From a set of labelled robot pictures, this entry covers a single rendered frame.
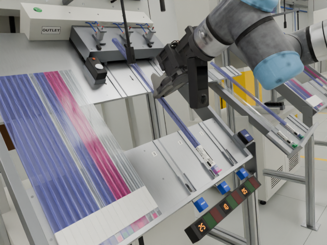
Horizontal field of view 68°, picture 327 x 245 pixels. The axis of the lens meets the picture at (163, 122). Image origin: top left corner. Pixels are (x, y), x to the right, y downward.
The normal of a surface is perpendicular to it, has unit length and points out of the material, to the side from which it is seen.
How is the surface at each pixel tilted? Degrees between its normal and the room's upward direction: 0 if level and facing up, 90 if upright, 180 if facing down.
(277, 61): 81
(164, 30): 90
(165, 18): 90
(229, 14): 96
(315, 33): 66
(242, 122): 90
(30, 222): 48
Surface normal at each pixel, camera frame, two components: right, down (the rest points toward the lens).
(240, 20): -0.63, 0.23
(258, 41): -0.48, 0.13
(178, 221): 0.69, 0.05
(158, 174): 0.41, -0.61
